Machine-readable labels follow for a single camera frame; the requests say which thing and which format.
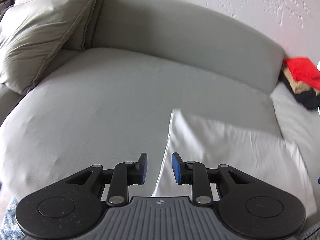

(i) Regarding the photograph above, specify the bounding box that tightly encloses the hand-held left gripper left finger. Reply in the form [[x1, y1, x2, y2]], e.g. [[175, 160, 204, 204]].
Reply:
[[64, 152, 148, 207]]

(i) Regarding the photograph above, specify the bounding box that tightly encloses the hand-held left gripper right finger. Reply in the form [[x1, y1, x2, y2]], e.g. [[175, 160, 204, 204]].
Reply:
[[171, 152, 256, 207]]

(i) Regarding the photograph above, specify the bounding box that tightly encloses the light grey hoodie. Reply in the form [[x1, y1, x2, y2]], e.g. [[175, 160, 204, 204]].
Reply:
[[151, 109, 317, 219]]

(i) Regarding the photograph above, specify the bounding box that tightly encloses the grey fabric sofa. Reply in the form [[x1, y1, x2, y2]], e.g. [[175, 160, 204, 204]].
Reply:
[[0, 0, 288, 220]]

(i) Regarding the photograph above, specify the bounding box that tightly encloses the grey sofa seat cushion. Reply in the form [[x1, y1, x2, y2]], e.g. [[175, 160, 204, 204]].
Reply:
[[271, 82, 320, 220]]

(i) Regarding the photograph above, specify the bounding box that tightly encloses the blue white patterned rug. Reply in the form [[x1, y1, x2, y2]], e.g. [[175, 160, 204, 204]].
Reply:
[[0, 196, 22, 240]]

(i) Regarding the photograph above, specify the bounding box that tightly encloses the black folded garment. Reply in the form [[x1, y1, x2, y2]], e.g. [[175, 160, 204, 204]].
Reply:
[[281, 76, 320, 110]]

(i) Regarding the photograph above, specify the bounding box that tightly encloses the red folded garment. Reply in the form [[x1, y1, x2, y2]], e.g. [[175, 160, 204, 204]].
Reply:
[[284, 57, 320, 90]]

